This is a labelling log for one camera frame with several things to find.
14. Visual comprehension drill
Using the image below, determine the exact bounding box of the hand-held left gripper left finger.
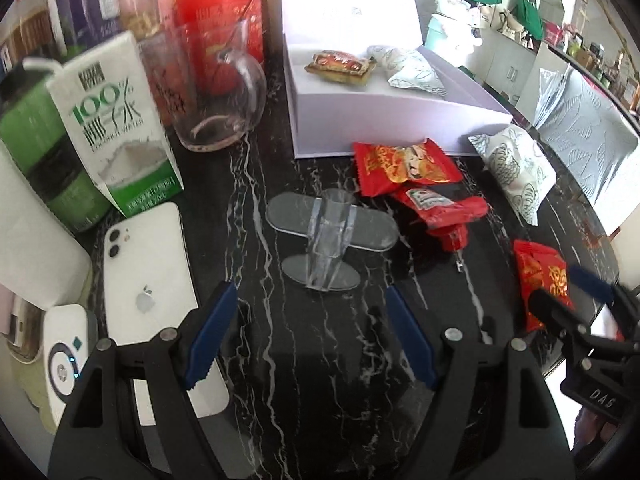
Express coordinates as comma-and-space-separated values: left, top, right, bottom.
47, 281, 256, 480

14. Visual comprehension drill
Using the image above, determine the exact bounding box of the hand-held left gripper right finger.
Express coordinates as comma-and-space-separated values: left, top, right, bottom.
380, 285, 576, 480

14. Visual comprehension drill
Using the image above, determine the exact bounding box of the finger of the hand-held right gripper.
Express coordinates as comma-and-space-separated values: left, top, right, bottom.
529, 287, 627, 357
569, 265, 640, 322

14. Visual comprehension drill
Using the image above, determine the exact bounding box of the red candy packet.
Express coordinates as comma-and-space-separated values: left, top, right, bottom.
512, 239, 576, 333

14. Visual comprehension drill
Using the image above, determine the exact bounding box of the red ketchup packet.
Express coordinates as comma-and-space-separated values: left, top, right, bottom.
392, 185, 490, 256

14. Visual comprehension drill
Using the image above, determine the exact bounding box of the clear acrylic stand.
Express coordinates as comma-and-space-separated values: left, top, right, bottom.
265, 187, 401, 293

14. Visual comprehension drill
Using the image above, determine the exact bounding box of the white gift box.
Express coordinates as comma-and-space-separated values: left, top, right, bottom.
280, 0, 513, 161

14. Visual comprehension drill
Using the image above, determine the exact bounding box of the white smartphone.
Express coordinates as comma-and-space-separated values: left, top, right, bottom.
102, 202, 231, 418

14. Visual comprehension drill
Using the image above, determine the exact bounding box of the white device with round button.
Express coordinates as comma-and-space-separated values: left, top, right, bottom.
37, 304, 101, 428

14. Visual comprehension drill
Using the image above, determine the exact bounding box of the grey leaf-pattern chair cushion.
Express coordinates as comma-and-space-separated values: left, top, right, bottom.
532, 67, 640, 206

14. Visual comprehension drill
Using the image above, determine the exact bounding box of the red snack packet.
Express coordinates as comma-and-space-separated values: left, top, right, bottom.
352, 137, 463, 198

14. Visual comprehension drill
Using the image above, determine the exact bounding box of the white paper towel roll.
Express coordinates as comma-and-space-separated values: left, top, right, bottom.
0, 142, 93, 311

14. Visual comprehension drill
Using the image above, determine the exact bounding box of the shelf of small ornaments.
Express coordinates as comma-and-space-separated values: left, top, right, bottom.
545, 17, 640, 106

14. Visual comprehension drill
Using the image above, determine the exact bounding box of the white cabinet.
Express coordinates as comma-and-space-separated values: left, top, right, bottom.
470, 25, 541, 106

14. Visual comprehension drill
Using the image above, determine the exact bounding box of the green white drink carton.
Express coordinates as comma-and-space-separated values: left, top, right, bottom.
46, 30, 185, 218

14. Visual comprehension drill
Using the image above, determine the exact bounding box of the clear glass mug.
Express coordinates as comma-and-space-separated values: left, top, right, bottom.
172, 17, 268, 153

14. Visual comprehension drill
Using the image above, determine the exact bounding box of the glass tumbler with red print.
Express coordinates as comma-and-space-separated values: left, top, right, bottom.
137, 30, 198, 128

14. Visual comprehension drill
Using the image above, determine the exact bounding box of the dark green jar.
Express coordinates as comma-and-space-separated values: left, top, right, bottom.
0, 57, 113, 233

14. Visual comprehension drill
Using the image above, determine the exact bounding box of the brown snack packet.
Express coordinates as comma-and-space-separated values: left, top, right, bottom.
305, 50, 378, 83

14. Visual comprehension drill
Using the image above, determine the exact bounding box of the white toy kettle figure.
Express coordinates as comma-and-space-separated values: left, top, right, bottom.
425, 0, 483, 58

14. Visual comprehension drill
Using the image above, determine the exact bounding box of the red canister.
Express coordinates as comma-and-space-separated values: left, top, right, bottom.
172, 0, 266, 96

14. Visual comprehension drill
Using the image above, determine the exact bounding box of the purple box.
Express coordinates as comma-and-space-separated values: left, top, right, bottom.
47, 0, 121, 56

